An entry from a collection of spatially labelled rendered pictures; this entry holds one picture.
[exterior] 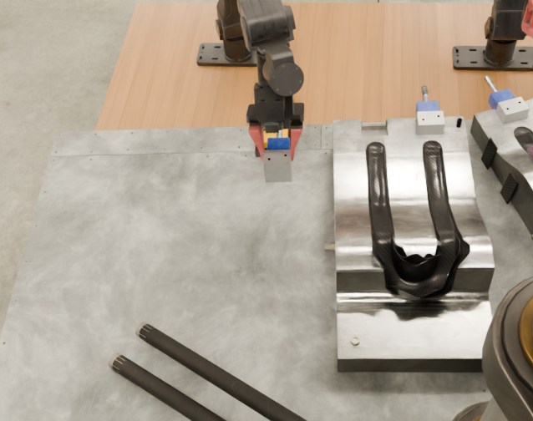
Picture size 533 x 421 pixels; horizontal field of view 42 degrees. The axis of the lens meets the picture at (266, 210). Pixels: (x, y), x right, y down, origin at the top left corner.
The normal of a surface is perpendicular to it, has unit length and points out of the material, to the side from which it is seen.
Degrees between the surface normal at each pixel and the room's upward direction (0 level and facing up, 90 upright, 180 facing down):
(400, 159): 2
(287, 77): 64
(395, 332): 0
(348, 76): 0
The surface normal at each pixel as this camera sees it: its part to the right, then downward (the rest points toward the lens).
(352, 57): -0.09, -0.57
